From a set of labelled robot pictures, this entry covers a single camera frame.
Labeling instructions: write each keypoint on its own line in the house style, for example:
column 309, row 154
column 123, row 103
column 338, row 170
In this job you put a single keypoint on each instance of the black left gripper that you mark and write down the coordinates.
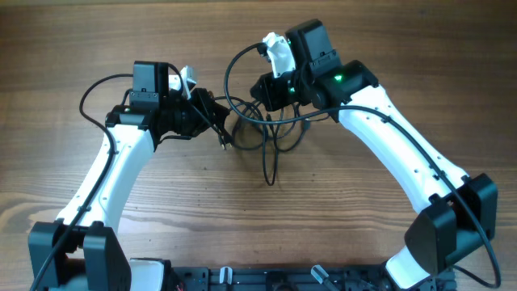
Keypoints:
column 204, row 104

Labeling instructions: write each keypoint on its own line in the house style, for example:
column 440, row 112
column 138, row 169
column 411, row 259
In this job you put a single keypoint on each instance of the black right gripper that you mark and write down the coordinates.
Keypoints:
column 270, row 96

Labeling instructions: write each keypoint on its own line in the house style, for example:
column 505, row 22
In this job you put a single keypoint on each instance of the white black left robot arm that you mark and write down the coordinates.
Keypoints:
column 80, row 249

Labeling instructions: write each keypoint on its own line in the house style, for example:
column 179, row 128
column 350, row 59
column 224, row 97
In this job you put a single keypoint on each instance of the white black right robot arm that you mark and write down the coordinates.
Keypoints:
column 456, row 213

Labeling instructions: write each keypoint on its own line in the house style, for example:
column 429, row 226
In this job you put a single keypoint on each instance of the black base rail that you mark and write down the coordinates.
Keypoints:
column 350, row 278

